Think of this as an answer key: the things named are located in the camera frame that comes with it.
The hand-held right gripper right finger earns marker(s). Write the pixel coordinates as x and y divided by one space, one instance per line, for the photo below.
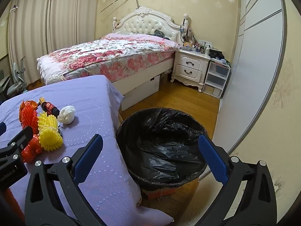
214 160

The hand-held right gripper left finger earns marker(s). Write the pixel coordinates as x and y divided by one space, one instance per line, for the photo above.
87 160

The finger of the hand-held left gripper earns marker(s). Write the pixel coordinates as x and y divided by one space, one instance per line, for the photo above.
24 135
2 127

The yellow foam fruit net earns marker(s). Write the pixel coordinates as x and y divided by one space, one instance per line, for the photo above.
49 134

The orange wrapper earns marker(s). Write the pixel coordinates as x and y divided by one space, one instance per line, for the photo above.
28 106

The brown bottle red label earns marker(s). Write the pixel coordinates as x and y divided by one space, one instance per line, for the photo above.
49 107

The white tissue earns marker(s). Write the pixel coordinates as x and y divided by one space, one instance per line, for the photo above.
67 115

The trash bin with black bag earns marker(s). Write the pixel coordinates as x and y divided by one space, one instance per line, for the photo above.
160 146

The person's left forearm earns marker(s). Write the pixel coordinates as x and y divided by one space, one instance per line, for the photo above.
10 200

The grey office chair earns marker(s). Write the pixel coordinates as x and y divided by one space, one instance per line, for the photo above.
14 87

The purple tablecloth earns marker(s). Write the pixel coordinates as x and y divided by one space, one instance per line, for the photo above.
94 113

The clear plastic drawer unit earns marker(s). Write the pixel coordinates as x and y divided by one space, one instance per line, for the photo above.
216 75

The white storage box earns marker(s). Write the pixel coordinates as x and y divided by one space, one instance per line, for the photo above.
141 91

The beige curtain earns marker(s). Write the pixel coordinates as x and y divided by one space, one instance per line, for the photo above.
30 40
70 16

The white nightstand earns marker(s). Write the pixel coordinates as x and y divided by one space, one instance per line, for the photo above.
188 63

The white wardrobe sliding door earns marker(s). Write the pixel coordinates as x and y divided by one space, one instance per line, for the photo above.
254 63

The black bag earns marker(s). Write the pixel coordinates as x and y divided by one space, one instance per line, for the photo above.
216 54

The floral blanket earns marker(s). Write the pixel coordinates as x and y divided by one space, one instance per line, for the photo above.
105 51

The cluster of small bottles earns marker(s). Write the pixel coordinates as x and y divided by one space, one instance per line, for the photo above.
191 46

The dark cloth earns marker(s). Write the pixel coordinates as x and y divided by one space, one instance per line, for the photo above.
158 32

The white bed tufted headboard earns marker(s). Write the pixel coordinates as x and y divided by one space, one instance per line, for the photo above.
145 24

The fishing rod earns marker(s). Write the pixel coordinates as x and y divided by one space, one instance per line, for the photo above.
117 1

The white wall socket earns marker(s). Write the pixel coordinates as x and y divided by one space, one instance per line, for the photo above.
208 44

